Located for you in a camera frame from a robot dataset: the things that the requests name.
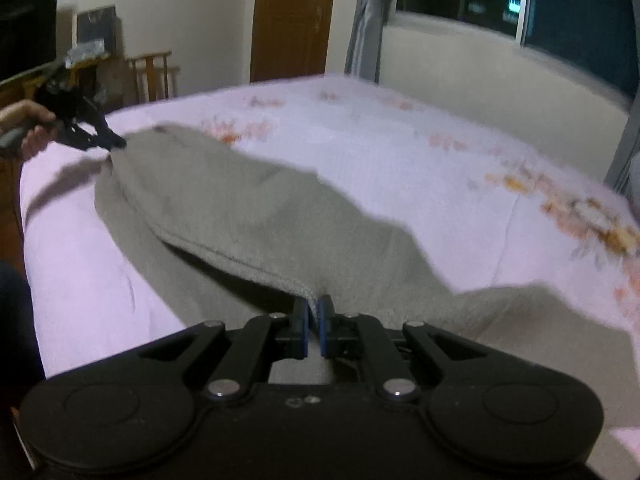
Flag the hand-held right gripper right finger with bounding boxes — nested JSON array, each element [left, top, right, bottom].
[[318, 295, 490, 404]]

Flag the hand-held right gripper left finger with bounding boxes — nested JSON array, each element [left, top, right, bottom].
[[139, 297, 309, 402]]

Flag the brown wooden door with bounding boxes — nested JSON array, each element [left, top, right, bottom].
[[249, 0, 340, 84]]

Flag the sliding glass window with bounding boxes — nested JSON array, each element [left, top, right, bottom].
[[394, 0, 640, 100]]

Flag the pink floral bed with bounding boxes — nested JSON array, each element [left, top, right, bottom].
[[19, 75, 640, 456]]

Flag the dark paper bag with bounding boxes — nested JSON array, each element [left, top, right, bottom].
[[74, 5, 119, 59]]

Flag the wooden chair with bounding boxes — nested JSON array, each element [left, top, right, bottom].
[[125, 50, 181, 106]]

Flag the person's left hand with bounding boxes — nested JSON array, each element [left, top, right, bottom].
[[0, 99, 59, 159]]

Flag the person's dark clothing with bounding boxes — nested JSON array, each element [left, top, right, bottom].
[[0, 260, 47, 411]]

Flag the grey pants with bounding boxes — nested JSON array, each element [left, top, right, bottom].
[[94, 127, 640, 461]]

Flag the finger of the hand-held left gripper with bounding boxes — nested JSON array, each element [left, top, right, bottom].
[[56, 124, 114, 152], [80, 96, 127, 150]]

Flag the grey curtain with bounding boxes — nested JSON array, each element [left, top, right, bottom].
[[344, 0, 402, 84], [602, 105, 640, 197]]

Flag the black television screen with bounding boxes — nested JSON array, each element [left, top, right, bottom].
[[0, 0, 62, 86]]

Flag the wooden desk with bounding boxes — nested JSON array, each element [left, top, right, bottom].
[[0, 56, 130, 133]]

